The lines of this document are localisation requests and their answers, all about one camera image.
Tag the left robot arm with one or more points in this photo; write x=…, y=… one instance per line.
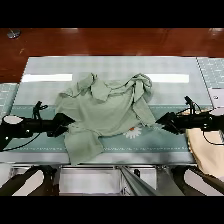
x=23, y=127

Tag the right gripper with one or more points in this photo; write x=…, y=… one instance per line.
x=177, y=124

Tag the beige garment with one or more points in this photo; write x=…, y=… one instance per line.
x=206, y=150

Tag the silver frame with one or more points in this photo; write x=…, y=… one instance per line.
x=100, y=180

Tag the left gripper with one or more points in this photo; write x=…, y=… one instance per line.
x=53, y=126

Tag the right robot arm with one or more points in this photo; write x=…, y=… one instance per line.
x=203, y=122

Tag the pale green shirt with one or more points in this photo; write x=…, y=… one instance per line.
x=106, y=110

